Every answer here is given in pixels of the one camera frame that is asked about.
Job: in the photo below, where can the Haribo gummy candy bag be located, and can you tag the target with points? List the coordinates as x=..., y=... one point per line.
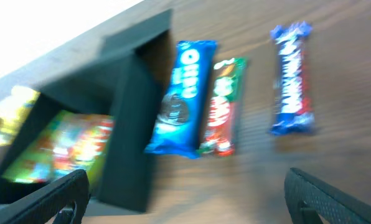
x=70, y=141

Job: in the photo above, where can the dark green open box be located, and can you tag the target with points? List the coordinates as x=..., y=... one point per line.
x=119, y=83

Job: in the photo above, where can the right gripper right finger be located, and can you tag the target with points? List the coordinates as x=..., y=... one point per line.
x=309, y=200

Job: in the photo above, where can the yellow snack bag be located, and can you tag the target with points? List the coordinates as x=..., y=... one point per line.
x=14, y=109

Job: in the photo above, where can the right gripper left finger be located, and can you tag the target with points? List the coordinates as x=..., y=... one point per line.
x=65, y=200

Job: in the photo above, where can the blue Oreo cookie pack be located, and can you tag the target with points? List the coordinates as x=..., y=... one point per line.
x=177, y=126

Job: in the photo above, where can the red green KitKat bar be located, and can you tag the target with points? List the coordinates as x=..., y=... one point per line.
x=220, y=135

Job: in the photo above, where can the purple Dairy Milk bar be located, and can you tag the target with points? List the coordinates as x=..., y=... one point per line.
x=294, y=113

